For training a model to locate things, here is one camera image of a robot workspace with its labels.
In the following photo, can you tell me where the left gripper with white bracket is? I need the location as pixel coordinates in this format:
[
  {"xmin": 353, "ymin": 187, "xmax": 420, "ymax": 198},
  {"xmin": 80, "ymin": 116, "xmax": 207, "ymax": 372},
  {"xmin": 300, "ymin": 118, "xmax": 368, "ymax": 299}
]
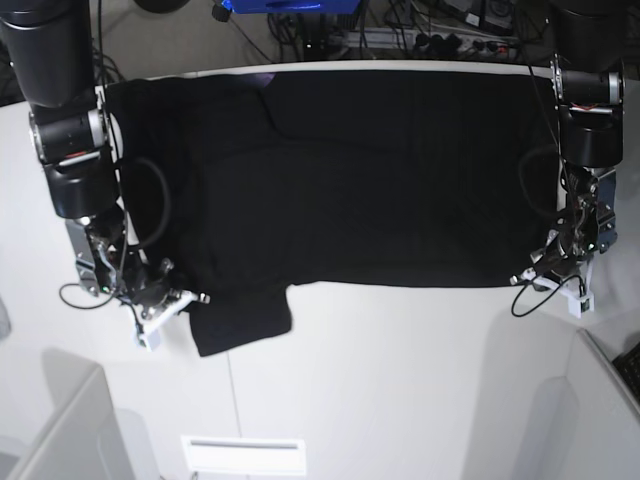
[{"xmin": 510, "ymin": 232, "xmax": 596, "ymax": 318}]

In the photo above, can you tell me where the black T-shirt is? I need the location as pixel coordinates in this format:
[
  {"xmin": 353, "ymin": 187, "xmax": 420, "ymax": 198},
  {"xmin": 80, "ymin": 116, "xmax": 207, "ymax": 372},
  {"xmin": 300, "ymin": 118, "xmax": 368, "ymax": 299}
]
[{"xmin": 107, "ymin": 71, "xmax": 557, "ymax": 357}]

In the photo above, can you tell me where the white slotted tray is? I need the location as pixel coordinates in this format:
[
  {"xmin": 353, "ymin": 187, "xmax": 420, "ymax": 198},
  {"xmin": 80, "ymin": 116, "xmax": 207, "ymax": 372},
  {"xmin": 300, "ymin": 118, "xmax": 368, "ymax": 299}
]
[{"xmin": 181, "ymin": 436, "xmax": 307, "ymax": 477}]

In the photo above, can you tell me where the white partition right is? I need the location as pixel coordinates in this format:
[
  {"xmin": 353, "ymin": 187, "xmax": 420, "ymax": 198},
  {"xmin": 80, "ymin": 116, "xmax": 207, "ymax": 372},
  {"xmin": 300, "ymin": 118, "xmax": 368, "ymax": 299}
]
[{"xmin": 568, "ymin": 330, "xmax": 639, "ymax": 479}]

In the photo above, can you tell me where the black keyboard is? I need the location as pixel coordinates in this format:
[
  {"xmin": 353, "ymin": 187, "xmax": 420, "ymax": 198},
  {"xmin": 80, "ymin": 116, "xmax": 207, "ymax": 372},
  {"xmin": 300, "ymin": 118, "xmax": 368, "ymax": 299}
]
[{"xmin": 613, "ymin": 345, "xmax": 640, "ymax": 400}]

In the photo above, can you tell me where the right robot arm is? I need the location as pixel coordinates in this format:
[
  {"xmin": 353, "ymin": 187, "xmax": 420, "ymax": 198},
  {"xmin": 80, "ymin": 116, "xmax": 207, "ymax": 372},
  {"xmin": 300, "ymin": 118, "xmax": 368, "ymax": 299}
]
[{"xmin": 1, "ymin": 1, "xmax": 209, "ymax": 351}]

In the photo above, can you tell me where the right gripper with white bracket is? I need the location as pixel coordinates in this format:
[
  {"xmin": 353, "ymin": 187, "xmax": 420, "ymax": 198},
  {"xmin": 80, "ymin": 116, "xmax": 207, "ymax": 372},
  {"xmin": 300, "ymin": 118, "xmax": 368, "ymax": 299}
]
[{"xmin": 117, "ymin": 257, "xmax": 210, "ymax": 351}]

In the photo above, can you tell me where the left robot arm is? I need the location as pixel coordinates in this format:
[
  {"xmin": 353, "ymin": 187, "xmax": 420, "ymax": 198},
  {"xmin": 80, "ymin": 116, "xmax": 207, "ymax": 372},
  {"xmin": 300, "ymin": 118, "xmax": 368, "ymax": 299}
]
[{"xmin": 511, "ymin": 1, "xmax": 628, "ymax": 317}]

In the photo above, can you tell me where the white partition left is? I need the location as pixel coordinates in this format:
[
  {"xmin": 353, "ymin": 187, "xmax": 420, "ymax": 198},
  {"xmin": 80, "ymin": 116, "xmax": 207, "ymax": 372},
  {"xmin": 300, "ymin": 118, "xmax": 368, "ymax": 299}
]
[{"xmin": 8, "ymin": 363, "xmax": 135, "ymax": 479}]

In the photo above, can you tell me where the blue box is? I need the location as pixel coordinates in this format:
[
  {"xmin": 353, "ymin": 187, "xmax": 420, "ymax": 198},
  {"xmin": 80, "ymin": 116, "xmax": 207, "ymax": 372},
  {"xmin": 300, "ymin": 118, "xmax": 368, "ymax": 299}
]
[{"xmin": 221, "ymin": 0, "xmax": 360, "ymax": 14}]

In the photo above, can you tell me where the white partition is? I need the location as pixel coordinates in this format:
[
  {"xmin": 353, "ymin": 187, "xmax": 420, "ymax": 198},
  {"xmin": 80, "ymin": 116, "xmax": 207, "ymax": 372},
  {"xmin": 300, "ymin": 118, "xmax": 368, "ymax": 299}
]
[
  {"xmin": 568, "ymin": 330, "xmax": 639, "ymax": 479},
  {"xmin": 8, "ymin": 363, "xmax": 135, "ymax": 479}
]

